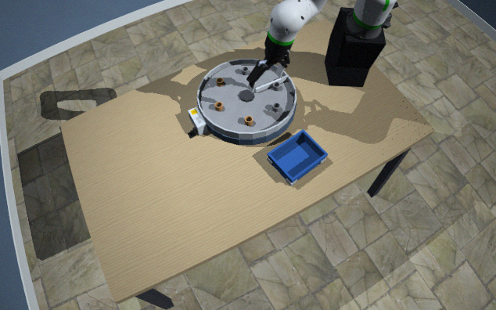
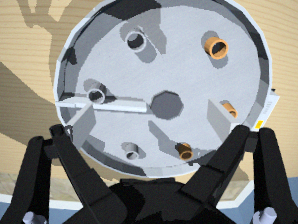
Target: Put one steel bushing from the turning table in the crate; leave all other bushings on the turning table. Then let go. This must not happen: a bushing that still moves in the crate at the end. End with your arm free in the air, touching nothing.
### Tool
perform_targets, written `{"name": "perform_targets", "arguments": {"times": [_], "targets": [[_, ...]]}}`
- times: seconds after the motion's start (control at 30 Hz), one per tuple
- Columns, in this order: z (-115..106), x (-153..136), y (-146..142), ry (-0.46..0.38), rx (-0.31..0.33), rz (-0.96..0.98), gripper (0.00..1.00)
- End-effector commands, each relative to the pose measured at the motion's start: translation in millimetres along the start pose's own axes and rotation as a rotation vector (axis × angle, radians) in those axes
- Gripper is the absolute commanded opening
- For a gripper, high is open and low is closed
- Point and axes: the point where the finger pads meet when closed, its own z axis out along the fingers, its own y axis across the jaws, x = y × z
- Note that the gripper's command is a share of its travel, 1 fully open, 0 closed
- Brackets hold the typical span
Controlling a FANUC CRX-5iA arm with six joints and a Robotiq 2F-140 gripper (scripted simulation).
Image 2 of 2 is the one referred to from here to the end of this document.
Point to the grey round turning table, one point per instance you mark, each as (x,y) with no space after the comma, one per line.
(173,70)

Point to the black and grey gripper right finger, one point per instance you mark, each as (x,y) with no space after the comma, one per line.
(271,187)

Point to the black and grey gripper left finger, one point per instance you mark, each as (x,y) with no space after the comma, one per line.
(32,189)

